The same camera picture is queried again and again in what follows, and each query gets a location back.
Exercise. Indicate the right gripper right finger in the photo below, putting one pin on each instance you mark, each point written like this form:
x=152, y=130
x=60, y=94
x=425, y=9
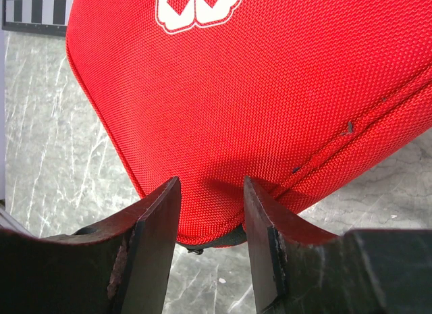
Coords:
x=297, y=267

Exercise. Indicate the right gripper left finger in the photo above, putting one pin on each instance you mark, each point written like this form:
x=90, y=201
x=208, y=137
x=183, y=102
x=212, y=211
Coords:
x=117, y=265

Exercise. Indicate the red black medicine case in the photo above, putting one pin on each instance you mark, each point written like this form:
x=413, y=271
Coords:
x=301, y=95

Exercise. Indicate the black white chessboard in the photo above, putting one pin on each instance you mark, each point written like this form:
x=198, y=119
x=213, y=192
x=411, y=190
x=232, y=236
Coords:
x=46, y=17

